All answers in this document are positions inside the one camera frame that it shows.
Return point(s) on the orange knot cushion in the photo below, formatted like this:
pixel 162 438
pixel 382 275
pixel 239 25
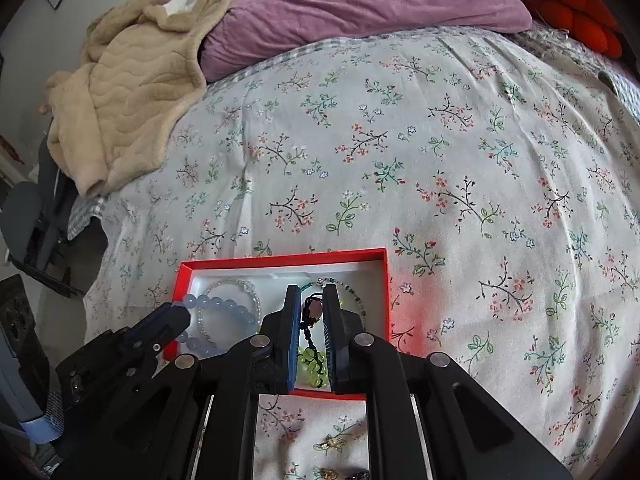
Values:
pixel 580 15

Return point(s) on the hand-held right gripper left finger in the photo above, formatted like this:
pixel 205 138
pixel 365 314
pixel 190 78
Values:
pixel 292 342

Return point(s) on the black bead ornament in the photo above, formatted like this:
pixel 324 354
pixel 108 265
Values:
pixel 358 474

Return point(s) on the red jewelry box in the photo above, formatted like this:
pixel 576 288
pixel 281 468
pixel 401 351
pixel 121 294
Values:
pixel 280 259

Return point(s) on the person's left forearm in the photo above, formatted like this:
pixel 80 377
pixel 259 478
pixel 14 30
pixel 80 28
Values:
pixel 35 410

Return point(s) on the grey chair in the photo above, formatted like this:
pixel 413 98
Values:
pixel 30 220

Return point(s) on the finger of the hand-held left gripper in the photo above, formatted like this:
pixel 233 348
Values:
pixel 169 342
pixel 160 321

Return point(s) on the purple pillow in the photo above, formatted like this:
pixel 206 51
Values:
pixel 350 5

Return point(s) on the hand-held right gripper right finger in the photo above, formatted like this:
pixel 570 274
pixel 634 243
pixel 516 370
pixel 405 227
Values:
pixel 330 342

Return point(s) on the beige fleece blanket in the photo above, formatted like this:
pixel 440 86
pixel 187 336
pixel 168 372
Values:
pixel 130 90

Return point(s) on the grey quilted blanket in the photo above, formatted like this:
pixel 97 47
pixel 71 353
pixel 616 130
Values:
pixel 626 93

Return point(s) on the dark carved cabinet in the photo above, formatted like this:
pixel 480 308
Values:
pixel 17 315

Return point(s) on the gold rings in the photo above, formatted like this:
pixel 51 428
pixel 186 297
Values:
pixel 331 444

